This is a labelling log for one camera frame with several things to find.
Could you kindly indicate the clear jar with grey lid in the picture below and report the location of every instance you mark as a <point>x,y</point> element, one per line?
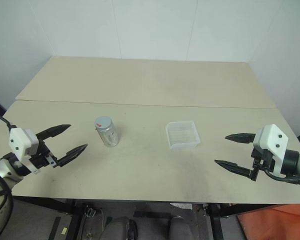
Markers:
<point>110,136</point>

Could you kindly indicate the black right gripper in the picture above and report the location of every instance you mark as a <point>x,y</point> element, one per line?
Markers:
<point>265,157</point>

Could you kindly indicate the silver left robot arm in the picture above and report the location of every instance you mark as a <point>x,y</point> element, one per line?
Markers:
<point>5,168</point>

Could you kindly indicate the black metal table frame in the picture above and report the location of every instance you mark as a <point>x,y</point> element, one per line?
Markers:
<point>65,206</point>

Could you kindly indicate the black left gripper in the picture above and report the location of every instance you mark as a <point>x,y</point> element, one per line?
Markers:
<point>41,158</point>

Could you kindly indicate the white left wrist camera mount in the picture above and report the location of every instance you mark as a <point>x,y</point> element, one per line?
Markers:
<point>20,140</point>

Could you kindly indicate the dark rounded grey shape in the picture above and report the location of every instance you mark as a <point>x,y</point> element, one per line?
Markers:
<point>120,228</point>
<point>182,228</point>

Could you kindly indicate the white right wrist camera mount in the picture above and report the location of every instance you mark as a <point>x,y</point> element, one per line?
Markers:
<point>271,140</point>

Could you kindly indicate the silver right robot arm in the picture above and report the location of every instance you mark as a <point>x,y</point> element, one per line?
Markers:
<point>298,161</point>

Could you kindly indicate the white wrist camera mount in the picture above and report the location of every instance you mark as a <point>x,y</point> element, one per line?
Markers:
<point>20,140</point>
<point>271,140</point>

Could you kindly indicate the clear square plastic container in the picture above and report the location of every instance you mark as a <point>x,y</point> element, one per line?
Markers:
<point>183,136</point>

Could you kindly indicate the orange sheet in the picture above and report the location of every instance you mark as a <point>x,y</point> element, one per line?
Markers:
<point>277,222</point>

